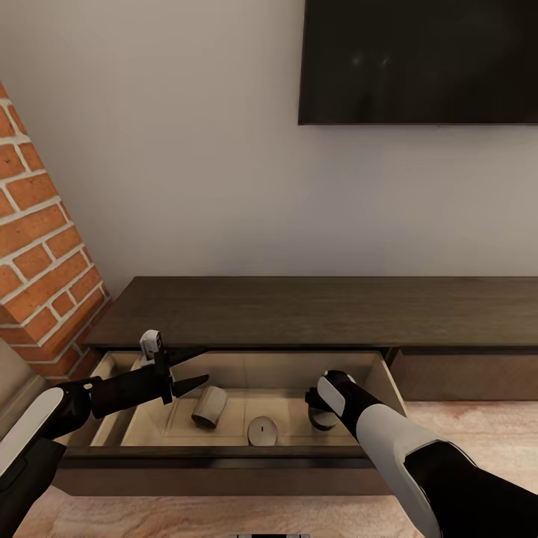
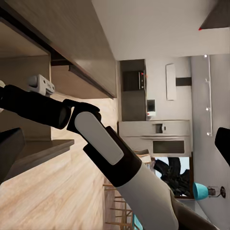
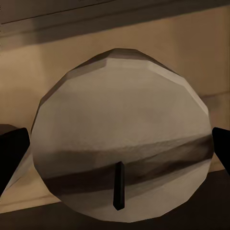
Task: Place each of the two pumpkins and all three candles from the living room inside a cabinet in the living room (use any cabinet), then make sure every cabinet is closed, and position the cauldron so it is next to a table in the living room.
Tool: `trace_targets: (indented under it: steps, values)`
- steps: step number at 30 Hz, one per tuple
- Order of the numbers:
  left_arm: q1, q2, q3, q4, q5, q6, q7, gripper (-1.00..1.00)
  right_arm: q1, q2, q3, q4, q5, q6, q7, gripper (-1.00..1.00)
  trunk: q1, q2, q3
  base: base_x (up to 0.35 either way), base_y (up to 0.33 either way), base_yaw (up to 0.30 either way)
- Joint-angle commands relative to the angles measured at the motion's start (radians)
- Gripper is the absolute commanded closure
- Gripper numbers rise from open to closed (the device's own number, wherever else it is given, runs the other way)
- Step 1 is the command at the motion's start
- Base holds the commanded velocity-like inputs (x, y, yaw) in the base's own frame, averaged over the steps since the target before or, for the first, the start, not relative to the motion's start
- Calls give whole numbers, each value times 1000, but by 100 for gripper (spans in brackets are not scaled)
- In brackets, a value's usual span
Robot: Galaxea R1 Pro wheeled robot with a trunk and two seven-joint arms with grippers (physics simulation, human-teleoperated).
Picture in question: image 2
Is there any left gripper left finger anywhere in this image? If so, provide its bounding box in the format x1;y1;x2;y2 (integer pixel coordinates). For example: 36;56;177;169
0;127;25;185

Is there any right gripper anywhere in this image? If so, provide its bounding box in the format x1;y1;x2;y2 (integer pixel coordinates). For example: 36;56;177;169
0;85;53;124

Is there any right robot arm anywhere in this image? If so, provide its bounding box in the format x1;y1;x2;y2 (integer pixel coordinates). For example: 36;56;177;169
0;74;220;230

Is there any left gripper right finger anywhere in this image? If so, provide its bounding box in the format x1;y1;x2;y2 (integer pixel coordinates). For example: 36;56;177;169
215;127;230;166

